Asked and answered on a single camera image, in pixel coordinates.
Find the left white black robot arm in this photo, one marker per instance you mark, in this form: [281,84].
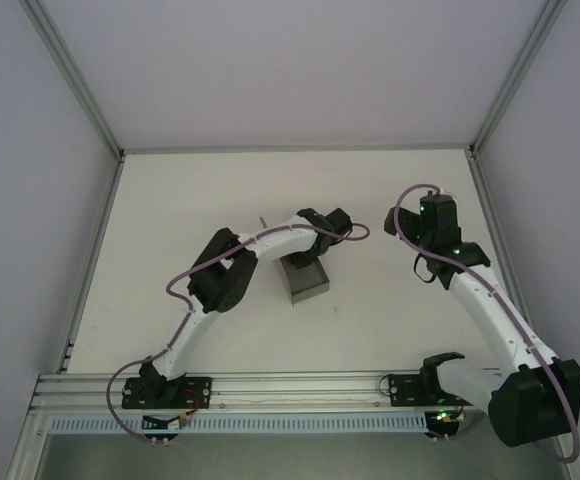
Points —
[280,242]

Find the aluminium frame cross bar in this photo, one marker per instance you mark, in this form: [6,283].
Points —
[295,148]

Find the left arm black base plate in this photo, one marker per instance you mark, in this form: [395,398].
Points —
[200,385]

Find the small circuit board green light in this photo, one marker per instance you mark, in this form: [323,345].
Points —
[447,416]

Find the aluminium table side rail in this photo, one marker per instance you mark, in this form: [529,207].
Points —
[90,260]

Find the aluminium frame post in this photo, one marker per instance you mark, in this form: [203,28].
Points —
[520,70]
[70,75]

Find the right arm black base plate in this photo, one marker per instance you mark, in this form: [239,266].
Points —
[402,392]

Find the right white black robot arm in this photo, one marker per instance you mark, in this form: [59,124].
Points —
[485,310]

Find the aluminium mounting rail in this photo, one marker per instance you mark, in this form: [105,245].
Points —
[295,387]

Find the grey paper box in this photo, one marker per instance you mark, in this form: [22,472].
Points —
[310,292]

